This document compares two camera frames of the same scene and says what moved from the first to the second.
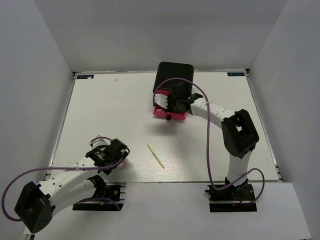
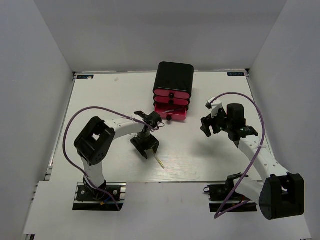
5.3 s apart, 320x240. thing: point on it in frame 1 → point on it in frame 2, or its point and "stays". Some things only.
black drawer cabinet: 171,70 stays
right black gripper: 170,99 → 207,121
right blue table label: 235,74 stays
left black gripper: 118,158 → 153,143
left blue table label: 89,77 stays
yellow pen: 155,156 stays
